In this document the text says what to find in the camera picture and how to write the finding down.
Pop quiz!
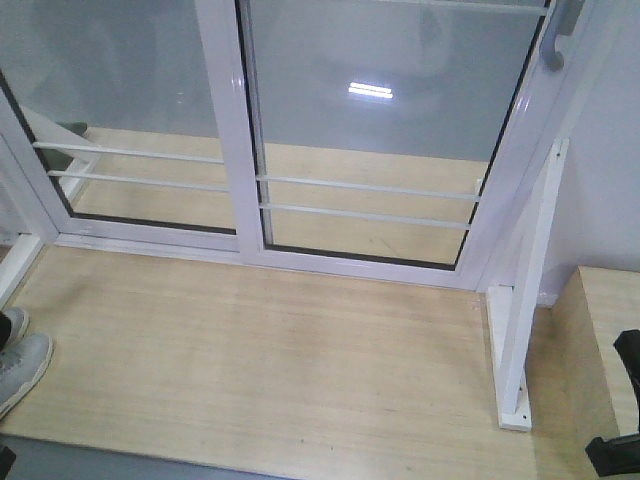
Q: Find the grey sneaker far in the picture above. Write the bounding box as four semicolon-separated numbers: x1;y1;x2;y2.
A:
1;307;30;349

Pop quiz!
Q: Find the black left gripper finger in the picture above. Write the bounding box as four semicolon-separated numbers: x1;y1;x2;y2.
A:
0;445;16;480

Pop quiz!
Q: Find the white door frame with track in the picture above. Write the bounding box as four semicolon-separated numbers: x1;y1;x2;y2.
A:
1;1;612;290

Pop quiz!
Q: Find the white sliding glass door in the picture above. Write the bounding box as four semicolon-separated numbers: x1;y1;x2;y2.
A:
195;1;595;291

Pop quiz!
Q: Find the white triangular support bracket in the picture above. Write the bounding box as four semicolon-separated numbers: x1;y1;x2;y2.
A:
486;138;570;432

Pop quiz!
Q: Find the grey sneaker near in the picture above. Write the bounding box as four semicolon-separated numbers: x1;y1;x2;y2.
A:
1;333;54;418

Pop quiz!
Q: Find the white fixed glass door panel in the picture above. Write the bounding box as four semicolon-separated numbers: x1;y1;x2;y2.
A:
1;1;237;252

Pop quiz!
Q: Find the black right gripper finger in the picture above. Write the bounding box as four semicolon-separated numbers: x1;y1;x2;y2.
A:
614;329;640;404
585;434;639;477

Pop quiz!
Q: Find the grey sneaker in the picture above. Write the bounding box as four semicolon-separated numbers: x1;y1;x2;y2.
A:
1;307;30;349
1;333;54;418

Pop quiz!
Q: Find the grey door handle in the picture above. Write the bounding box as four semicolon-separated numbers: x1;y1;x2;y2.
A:
539;0;584;72

